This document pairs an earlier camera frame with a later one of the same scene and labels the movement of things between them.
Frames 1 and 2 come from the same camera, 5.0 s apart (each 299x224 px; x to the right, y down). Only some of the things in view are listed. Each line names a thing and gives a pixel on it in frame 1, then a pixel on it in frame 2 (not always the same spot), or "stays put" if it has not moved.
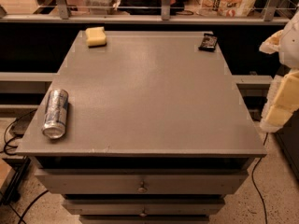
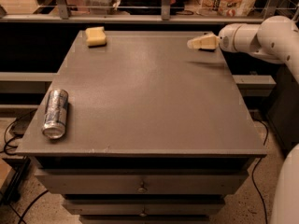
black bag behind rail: (147, 1) stays put
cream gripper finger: (288, 96) → (207, 41)
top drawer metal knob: (142, 189) stays put
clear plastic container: (102, 0) stays put
